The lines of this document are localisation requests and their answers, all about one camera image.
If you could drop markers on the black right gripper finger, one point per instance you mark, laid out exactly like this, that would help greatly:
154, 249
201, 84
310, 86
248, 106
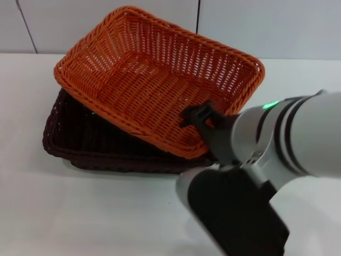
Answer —
209, 110
190, 116

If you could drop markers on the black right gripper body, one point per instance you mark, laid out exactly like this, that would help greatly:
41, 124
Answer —
221, 138

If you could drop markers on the orange wicker basket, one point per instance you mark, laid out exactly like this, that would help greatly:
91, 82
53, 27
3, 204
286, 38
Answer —
154, 77

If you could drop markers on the dark brown wicker basket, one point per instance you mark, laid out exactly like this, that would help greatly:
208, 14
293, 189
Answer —
88, 149

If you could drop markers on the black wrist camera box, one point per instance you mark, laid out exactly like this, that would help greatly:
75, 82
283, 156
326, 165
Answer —
234, 213

